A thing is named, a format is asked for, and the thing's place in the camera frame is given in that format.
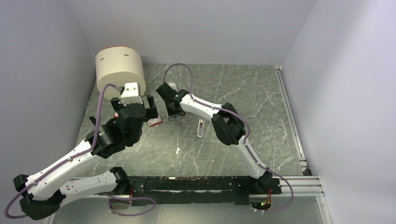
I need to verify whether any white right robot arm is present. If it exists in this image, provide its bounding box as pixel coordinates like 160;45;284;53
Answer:
156;83;273;193

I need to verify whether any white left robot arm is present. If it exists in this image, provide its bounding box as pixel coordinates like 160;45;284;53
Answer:
13;95;158;220

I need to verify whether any small black cylinder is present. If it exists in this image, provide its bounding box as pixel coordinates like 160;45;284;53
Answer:
89;116;96;125

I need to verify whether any cream cylindrical container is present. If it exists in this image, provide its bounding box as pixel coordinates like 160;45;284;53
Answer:
95;46;146;100

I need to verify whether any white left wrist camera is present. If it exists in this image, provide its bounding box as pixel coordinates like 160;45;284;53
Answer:
121;82;142;105

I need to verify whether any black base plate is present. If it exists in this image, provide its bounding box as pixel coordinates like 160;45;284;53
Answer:
124;176;282;205

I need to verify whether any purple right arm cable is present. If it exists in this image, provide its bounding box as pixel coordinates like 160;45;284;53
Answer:
163;63;295;215

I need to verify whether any aluminium frame rail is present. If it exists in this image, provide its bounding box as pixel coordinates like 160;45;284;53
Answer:
43;65;325;224

